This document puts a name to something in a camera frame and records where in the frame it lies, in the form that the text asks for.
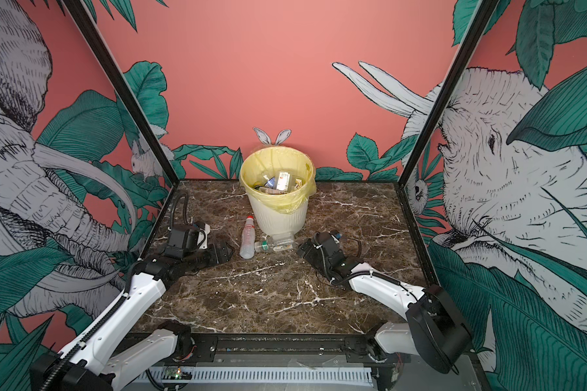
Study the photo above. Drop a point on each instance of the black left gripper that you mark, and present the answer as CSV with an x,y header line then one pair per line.
x,y
216,257

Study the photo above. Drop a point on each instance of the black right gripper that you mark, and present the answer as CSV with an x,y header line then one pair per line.
x,y
310,256

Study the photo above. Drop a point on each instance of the white opaque bottle red cap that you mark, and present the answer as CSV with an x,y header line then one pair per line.
x,y
247,239

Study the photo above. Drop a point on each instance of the clear bottle green band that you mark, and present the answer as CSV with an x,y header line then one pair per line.
x,y
275,244

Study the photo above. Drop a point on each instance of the clear bottle sunflower label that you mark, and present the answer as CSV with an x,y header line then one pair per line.
x,y
284,182

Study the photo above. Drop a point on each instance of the small clear bottle blue cap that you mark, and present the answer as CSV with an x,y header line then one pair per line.
x,y
269,182

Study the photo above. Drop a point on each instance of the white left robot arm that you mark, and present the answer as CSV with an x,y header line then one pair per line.
x,y
91,362

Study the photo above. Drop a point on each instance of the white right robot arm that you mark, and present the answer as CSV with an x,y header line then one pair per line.
x,y
435,329

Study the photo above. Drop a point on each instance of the white ribbed trash bin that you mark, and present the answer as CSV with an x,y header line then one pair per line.
x,y
274,223

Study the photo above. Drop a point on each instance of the yellow plastic bin liner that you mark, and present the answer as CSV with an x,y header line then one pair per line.
x,y
270,161

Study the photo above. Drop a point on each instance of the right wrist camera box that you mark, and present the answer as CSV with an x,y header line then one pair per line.
x,y
328,243

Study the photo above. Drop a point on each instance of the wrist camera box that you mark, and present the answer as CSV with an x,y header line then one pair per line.
x,y
328,243
185,240

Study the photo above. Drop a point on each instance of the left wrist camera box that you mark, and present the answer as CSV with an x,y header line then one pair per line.
x,y
185,240

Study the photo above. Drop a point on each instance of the black front rail base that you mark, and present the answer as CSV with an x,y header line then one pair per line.
x,y
286,351

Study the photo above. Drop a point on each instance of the white ribbed cable duct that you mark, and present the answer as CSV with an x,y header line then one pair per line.
x,y
248,375

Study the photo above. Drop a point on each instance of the black frame post left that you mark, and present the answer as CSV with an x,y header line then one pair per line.
x,y
98,46

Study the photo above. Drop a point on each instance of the black frame post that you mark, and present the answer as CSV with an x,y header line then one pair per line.
x,y
98,46
479,22

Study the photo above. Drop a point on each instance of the black frame post right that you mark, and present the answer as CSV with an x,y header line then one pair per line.
x,y
479,22

